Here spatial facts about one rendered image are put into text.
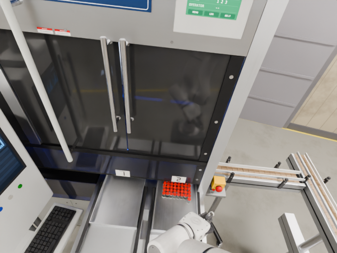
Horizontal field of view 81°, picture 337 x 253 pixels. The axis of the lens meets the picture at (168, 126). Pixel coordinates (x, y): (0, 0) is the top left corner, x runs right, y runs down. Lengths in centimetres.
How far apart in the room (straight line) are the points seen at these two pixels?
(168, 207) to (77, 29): 103
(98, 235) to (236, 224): 152
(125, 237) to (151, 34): 101
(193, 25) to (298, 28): 241
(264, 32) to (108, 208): 116
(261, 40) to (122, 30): 45
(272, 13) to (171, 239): 76
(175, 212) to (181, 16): 103
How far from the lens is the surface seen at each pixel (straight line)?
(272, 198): 271
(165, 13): 68
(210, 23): 68
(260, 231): 245
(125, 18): 71
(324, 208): 165
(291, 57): 311
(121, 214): 128
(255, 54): 75
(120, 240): 124
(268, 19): 73
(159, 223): 125
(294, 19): 297
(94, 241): 126
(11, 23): 79
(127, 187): 136
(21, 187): 128
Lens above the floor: 205
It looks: 43 degrees down
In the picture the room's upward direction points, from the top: 7 degrees clockwise
